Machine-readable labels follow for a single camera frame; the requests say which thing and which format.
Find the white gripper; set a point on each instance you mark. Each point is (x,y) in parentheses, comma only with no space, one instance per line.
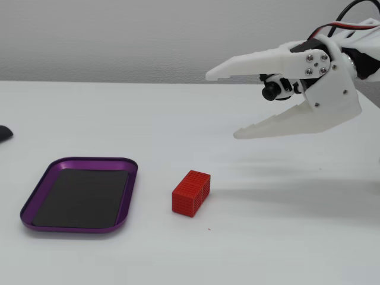
(333,92)

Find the red lattice block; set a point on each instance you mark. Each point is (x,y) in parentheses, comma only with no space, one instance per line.
(190,193)

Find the purple metal tray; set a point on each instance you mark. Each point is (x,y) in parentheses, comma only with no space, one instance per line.
(89,162)

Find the black rounded object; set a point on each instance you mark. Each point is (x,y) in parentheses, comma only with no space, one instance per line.
(4,133)

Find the small black gripper camera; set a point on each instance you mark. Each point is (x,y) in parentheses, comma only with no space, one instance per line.
(268,92)

